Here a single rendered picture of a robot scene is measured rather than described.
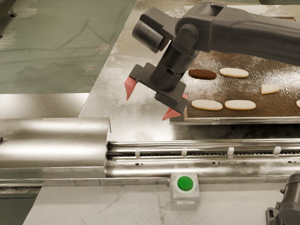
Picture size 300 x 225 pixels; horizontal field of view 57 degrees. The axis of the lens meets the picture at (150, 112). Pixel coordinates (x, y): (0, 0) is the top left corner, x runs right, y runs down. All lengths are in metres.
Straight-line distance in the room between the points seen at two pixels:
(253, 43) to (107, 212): 0.56
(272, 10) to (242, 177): 0.80
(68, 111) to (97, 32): 2.15
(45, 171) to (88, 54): 2.09
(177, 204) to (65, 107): 0.55
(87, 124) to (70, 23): 2.59
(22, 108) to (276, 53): 0.89
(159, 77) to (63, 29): 2.75
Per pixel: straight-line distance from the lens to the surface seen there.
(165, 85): 0.57
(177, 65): 0.53
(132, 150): 0.85
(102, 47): 2.88
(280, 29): 0.45
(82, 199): 0.82
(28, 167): 0.80
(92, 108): 1.03
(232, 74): 1.03
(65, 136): 0.83
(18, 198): 0.97
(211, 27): 0.46
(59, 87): 2.47
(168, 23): 0.53
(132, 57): 1.26
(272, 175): 0.86
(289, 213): 0.70
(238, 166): 0.84
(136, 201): 0.80
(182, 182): 0.73
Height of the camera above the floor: 1.54
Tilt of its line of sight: 46 degrees down
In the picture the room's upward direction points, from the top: straight up
